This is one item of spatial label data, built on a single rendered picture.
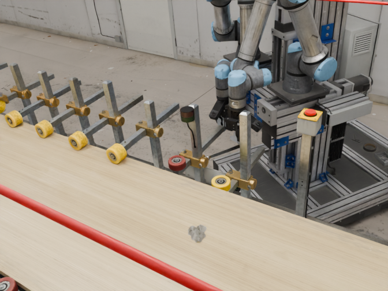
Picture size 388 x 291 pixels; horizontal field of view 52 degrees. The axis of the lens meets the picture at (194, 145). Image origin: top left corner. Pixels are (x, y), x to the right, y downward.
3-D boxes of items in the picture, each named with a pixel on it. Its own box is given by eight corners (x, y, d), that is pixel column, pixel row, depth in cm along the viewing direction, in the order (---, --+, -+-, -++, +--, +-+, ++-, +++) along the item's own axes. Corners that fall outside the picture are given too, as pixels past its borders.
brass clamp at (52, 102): (45, 100, 239) (43, 92, 236) (61, 104, 233) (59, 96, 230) (37, 104, 235) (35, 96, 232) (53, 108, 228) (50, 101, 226)
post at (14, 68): (37, 130, 261) (13, 61, 234) (41, 131, 259) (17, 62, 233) (33, 133, 259) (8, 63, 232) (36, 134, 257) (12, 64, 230)
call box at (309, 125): (302, 125, 152) (303, 107, 147) (320, 129, 148) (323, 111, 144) (295, 134, 147) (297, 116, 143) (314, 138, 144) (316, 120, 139)
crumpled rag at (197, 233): (188, 224, 147) (187, 220, 145) (206, 224, 146) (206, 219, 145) (186, 242, 139) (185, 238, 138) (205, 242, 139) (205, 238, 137)
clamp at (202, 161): (185, 156, 196) (184, 148, 193) (209, 164, 190) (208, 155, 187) (179, 163, 192) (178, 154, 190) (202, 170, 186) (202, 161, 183)
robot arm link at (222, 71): (230, 62, 198) (230, 69, 191) (230, 82, 204) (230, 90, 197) (214, 63, 199) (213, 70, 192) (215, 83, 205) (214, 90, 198)
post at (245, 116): (243, 197, 188) (243, 108, 161) (250, 200, 186) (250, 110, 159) (240, 202, 185) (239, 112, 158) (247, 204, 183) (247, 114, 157)
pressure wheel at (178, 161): (176, 171, 191) (174, 152, 184) (190, 176, 187) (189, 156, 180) (167, 181, 185) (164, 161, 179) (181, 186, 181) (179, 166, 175)
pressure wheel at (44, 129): (43, 116, 205) (54, 126, 205) (41, 126, 211) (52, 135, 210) (34, 122, 201) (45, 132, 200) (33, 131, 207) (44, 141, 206)
